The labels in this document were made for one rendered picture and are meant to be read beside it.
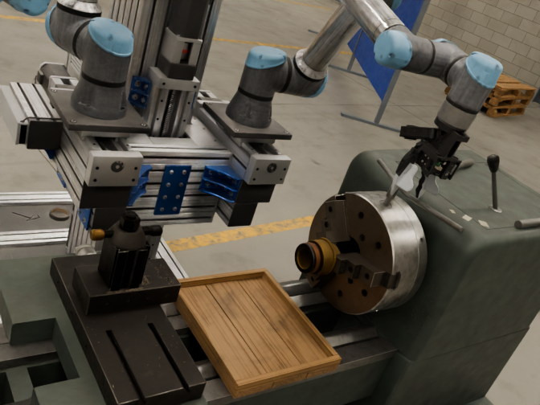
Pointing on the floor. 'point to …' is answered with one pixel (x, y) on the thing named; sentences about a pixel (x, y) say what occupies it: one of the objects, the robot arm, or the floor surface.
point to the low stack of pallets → (507, 97)
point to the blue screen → (366, 55)
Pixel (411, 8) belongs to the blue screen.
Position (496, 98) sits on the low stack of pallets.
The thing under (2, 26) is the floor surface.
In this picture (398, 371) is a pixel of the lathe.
